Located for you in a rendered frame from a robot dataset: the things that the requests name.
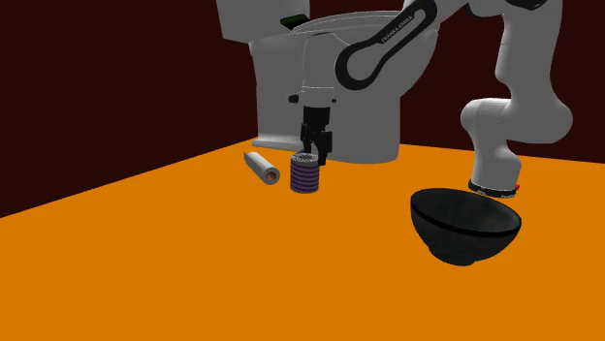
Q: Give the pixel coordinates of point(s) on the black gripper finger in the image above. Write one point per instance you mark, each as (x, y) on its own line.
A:
(307, 147)
(323, 153)

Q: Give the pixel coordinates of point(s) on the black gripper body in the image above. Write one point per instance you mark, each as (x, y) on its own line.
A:
(315, 120)

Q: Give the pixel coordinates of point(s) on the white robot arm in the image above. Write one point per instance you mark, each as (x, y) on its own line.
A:
(515, 71)

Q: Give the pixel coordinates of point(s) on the purple striped grey cup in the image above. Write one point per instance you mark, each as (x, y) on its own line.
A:
(305, 177)

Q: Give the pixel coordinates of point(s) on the grey paper roll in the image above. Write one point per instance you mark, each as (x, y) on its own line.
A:
(259, 166)

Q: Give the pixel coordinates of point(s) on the dark green flat box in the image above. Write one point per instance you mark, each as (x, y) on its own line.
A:
(294, 22)

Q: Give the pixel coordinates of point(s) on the black bowl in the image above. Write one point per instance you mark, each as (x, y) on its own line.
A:
(461, 231)

